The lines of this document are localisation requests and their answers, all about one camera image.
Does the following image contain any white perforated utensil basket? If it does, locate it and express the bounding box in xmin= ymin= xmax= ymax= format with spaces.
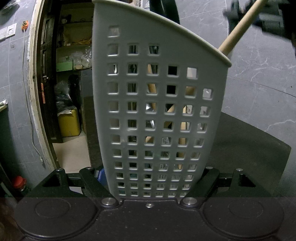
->
xmin=92 ymin=1 xmax=231 ymax=198

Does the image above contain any yellow container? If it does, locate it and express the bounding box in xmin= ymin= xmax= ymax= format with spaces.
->
xmin=58 ymin=106 xmax=81 ymax=138

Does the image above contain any red capped bottle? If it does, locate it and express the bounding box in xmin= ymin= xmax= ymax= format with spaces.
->
xmin=14 ymin=176 xmax=27 ymax=191

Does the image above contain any green box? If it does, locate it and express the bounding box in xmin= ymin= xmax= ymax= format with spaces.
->
xmin=56 ymin=62 xmax=73 ymax=72

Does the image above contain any door frame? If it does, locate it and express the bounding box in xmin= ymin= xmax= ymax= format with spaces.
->
xmin=24 ymin=1 xmax=57 ymax=171

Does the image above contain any orange wall plug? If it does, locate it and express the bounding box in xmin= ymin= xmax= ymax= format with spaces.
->
xmin=21 ymin=20 xmax=29 ymax=32

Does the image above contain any white wall switch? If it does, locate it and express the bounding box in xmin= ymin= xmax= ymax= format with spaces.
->
xmin=0 ymin=23 xmax=17 ymax=41

